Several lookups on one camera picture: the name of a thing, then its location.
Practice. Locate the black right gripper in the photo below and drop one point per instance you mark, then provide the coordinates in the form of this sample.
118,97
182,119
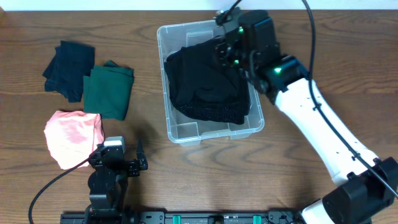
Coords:
224,48

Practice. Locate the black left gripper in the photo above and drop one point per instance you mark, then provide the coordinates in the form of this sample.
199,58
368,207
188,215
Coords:
123,163

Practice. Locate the plain black garment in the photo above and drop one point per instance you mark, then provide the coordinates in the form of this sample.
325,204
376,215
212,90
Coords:
197,78

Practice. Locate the clear plastic storage bin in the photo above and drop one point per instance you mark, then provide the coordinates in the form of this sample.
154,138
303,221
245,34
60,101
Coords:
186,131

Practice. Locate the black glittery garment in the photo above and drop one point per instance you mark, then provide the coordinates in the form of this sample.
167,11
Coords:
230,111

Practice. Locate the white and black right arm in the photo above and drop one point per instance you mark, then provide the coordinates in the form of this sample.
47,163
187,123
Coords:
365,184

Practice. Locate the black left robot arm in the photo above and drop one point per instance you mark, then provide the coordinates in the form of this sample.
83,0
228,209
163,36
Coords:
108,183

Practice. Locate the pink folded garment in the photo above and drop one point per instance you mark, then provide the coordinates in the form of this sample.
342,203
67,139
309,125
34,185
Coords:
72,136

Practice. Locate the dark green folded garment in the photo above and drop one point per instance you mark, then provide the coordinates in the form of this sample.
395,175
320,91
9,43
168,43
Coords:
107,90

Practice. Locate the dark navy folded garment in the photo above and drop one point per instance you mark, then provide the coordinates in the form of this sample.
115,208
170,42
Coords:
65,72

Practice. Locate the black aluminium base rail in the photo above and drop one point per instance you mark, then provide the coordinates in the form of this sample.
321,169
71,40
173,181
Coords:
272,217

